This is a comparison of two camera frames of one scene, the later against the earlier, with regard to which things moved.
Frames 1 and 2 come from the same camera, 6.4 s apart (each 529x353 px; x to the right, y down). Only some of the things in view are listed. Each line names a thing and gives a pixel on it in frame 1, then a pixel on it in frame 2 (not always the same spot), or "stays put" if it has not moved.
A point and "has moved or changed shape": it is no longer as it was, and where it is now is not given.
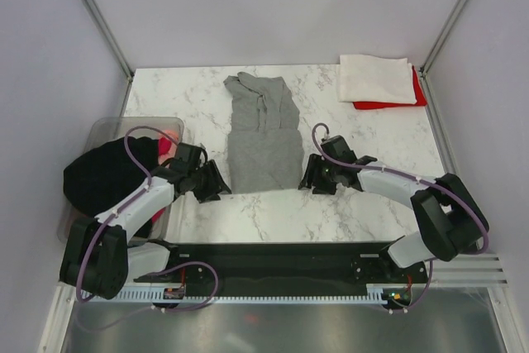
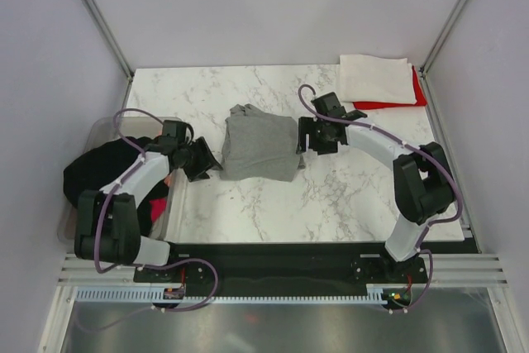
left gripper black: x=216 y=184 → x=206 y=160
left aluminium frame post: x=98 y=17 stays put
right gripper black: x=315 y=163 → x=307 y=125
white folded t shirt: x=366 y=78 stays put
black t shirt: x=97 y=177 stays put
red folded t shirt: x=419 y=93 stays put
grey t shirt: x=265 y=150 has moved or changed shape
